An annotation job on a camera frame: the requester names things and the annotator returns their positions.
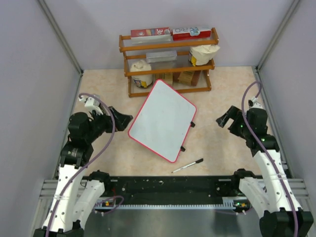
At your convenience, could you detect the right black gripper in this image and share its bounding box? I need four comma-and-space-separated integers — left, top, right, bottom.
216, 105, 252, 139

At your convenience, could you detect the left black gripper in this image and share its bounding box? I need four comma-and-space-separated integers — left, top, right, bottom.
85, 106, 132, 143

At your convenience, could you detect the pink framed whiteboard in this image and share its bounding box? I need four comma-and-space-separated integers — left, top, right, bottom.
128, 79, 197, 163

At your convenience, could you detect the white marker pen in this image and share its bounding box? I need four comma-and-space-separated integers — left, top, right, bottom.
171, 158, 204, 173

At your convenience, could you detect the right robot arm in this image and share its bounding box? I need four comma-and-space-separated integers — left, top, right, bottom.
216, 103, 314, 237

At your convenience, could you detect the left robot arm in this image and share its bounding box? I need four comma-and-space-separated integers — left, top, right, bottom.
34, 106, 133, 237

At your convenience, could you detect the white paper bag left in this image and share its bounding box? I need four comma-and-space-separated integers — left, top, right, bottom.
129, 59, 154, 89

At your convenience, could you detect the white paper bag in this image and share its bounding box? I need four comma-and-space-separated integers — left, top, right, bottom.
189, 44, 220, 66
129, 59, 154, 89

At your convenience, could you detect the brown cleaning pad pack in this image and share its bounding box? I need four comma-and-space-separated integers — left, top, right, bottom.
177, 71, 200, 86

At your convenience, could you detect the white paper bag right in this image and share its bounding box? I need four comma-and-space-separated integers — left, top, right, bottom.
189, 44, 220, 66

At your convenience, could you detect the wooden three tier shelf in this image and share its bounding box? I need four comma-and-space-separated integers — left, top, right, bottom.
119, 27, 219, 98

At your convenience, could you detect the silver foil box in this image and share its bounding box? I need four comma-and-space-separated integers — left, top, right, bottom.
146, 50, 177, 63

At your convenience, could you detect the red white box right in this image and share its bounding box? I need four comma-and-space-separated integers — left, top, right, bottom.
172, 26, 211, 41

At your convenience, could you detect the red toothpaste box left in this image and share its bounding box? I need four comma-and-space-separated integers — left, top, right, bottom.
130, 27, 171, 38

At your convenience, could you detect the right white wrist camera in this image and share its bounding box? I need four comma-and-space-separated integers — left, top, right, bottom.
248, 96, 263, 109

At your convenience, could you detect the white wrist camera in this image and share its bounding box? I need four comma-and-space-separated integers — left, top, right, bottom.
248, 96, 263, 109
79, 94, 104, 116

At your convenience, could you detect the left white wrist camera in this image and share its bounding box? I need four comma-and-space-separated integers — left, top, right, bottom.
79, 94, 104, 116

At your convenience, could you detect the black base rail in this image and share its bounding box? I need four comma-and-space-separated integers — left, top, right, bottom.
81, 175, 265, 205

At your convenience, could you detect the grey slotted cable duct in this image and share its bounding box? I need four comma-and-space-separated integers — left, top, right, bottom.
95, 197, 251, 210

